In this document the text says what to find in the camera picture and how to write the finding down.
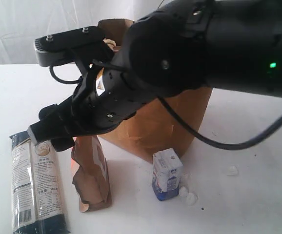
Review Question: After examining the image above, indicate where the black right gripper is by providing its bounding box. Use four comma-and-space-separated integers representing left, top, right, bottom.
27, 65, 161, 152

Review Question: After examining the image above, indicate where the small white garlic clove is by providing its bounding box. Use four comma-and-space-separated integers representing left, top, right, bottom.
179, 186, 189, 197

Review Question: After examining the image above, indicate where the brown stand-up coffee pouch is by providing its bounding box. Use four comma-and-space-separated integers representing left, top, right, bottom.
71, 136, 112, 213

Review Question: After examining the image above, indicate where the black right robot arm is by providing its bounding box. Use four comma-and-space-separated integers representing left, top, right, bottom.
28, 0, 282, 151

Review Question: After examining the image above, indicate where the brown paper bag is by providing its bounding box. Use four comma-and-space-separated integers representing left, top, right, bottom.
97, 19, 214, 164

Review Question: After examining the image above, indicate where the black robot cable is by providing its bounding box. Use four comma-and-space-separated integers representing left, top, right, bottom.
49, 57, 282, 151

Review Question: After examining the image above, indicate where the small white milk carton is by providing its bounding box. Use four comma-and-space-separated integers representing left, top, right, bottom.
152, 148, 183, 201

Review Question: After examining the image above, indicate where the dark blue pasta packet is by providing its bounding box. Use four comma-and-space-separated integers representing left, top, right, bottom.
10, 131, 69, 234

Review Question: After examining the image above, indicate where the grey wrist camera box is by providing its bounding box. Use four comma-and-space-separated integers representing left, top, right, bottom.
34, 26, 105, 67

